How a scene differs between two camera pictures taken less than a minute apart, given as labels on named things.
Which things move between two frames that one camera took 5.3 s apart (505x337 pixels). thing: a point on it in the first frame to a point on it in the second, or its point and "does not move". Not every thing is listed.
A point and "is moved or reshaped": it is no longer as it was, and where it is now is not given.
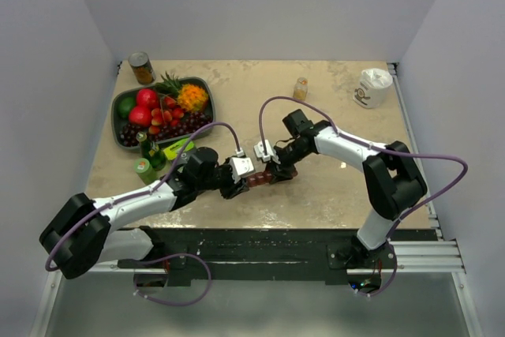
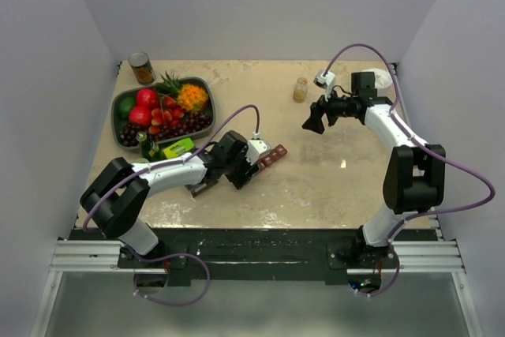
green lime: [125, 106] does not move
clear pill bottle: [301, 89] does not move
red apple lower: [140, 116] does not move
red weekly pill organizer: [259, 178] is moved or reshaped
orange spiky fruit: [192, 97] does not move
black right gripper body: [289, 154] to [337, 107]
